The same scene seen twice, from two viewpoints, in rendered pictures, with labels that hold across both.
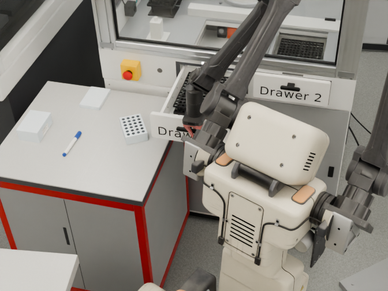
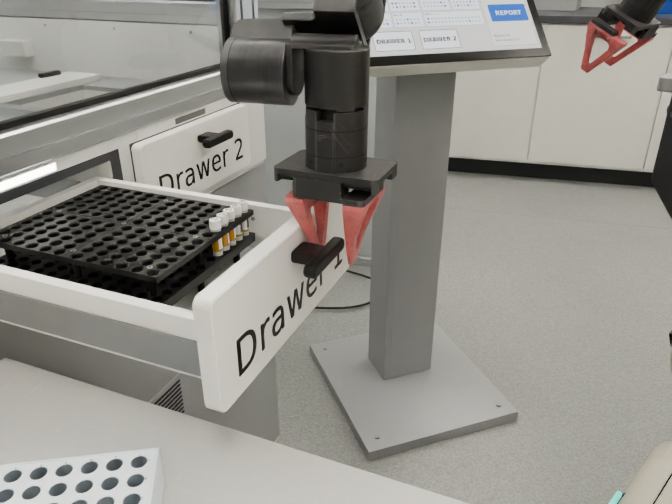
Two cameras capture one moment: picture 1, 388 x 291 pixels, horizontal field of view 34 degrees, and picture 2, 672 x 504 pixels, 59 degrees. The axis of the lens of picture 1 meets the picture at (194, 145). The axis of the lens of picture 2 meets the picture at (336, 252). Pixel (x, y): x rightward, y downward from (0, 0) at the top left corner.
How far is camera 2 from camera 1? 210 cm
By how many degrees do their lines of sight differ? 69
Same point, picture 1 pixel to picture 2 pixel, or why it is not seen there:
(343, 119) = (262, 182)
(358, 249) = (302, 420)
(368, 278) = (368, 416)
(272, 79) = (174, 142)
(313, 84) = (229, 117)
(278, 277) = not seen: outside the picture
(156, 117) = (230, 299)
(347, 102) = (260, 141)
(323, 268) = not seen: hidden behind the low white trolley
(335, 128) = not seen: hidden behind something
